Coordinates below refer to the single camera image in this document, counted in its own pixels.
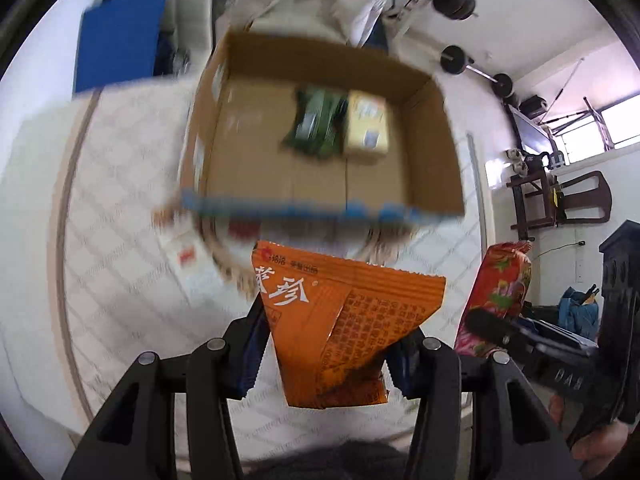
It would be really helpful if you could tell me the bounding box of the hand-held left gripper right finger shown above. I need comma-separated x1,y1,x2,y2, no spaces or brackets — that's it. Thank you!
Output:
385,327,583,480

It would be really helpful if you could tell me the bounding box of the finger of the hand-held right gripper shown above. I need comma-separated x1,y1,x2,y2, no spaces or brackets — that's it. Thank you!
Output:
465,307,522,349

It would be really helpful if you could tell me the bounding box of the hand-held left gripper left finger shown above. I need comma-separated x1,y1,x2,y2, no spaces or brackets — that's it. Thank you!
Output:
62,304,271,480

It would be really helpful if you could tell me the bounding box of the red floral snack bag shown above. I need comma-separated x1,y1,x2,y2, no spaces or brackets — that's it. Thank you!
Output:
454,241,533,358

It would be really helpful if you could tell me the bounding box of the orange snack packet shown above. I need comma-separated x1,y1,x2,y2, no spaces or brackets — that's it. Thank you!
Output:
251,241,447,409

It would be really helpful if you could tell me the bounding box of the cardboard box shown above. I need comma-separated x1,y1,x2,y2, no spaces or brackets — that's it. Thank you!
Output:
179,29,467,226

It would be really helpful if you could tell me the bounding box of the person's right hand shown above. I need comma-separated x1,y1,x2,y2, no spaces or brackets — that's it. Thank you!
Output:
549,394,640,479

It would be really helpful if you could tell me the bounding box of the blue bag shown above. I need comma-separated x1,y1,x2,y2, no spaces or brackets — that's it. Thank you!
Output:
557,285,600,337

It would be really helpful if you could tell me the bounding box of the beige striped snack packet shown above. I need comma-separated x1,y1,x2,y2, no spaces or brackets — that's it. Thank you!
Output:
199,217,263,306

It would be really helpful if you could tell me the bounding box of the dark wooden cabinet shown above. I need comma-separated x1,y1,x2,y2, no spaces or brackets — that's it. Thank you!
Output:
598,220,640,361

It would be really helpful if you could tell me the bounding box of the white red snack packet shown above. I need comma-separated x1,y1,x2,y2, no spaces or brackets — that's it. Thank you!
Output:
154,209,227,302

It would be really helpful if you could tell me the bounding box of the dark wooden chair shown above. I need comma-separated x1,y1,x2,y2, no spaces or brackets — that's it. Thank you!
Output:
506,169,614,241

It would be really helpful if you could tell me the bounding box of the pair of light shoes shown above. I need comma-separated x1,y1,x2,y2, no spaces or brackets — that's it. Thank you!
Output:
504,148,530,175

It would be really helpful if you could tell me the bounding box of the white quilted mattress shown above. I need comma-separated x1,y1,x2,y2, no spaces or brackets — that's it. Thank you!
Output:
0,74,495,463

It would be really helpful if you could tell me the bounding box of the window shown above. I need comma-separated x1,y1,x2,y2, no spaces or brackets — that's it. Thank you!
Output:
554,94,640,163

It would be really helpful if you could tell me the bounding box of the yellow snack box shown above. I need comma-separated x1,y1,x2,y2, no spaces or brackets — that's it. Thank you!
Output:
342,90,391,162

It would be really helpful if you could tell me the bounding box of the green snack packet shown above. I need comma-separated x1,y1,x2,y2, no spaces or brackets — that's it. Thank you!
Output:
280,87,349,158

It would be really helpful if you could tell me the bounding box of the black barbell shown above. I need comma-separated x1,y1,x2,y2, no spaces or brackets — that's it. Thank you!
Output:
439,44,515,100

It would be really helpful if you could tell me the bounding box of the stack of black weight plates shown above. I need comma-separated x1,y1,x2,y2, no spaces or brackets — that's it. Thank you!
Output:
431,0,479,22

